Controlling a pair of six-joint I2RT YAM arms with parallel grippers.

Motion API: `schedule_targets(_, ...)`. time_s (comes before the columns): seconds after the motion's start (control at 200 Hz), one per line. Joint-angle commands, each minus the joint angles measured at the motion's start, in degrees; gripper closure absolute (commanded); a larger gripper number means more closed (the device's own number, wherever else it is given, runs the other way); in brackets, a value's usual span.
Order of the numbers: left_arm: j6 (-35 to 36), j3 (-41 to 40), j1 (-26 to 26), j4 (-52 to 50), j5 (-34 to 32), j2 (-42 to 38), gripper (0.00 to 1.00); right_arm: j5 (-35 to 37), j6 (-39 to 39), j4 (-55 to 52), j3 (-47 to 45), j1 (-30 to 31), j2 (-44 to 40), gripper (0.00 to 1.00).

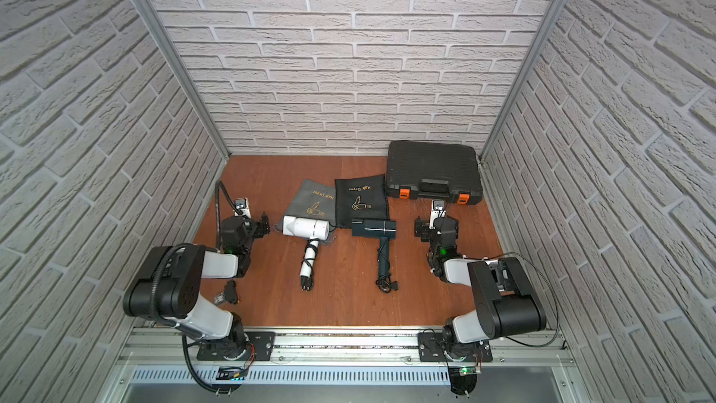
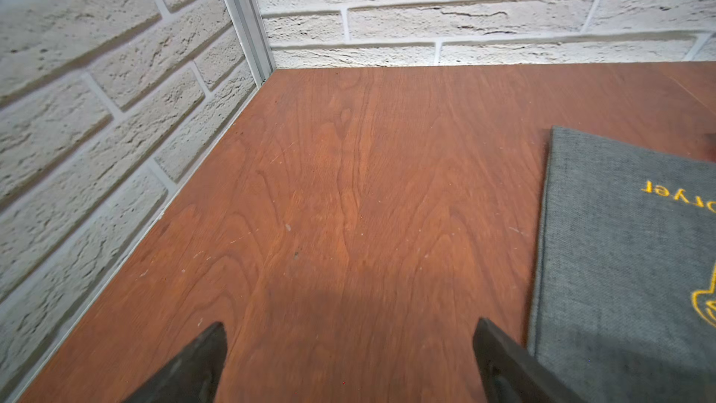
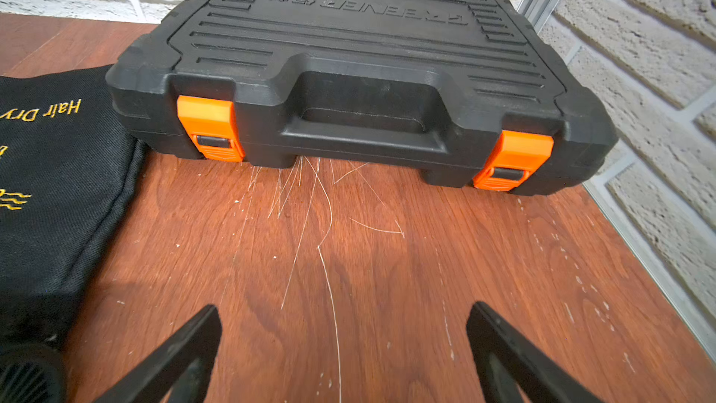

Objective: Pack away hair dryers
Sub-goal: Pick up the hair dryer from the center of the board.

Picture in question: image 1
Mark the grey drawstring bag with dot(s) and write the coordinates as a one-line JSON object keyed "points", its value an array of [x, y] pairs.
{"points": [[314, 201]]}

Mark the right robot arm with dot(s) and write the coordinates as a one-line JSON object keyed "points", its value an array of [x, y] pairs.
{"points": [[504, 298]]}

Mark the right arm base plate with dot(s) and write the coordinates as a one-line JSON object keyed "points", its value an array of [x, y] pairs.
{"points": [[435, 347]]}

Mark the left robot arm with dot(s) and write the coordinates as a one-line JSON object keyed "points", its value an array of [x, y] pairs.
{"points": [[183, 286]]}

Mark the white hair dryer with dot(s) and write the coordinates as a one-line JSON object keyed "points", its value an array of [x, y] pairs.
{"points": [[314, 231]]}

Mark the black plastic tool case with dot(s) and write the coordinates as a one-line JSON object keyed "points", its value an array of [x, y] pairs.
{"points": [[437, 171]]}

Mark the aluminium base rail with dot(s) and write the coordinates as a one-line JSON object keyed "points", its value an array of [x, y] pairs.
{"points": [[334, 356]]}

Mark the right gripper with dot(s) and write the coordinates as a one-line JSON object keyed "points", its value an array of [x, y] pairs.
{"points": [[425, 229]]}

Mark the black drawstring bag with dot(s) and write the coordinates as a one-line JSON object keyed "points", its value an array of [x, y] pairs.
{"points": [[360, 198]]}

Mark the dark green hair dryer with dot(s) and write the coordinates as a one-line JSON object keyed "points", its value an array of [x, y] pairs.
{"points": [[384, 231]]}

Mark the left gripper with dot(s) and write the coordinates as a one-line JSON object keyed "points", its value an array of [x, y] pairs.
{"points": [[260, 226]]}

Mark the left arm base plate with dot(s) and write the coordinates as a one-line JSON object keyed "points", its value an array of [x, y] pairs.
{"points": [[257, 345]]}

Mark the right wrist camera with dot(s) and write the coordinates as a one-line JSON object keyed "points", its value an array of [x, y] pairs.
{"points": [[439, 209]]}

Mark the small black adapter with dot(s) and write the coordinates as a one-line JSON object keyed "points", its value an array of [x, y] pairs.
{"points": [[230, 293]]}

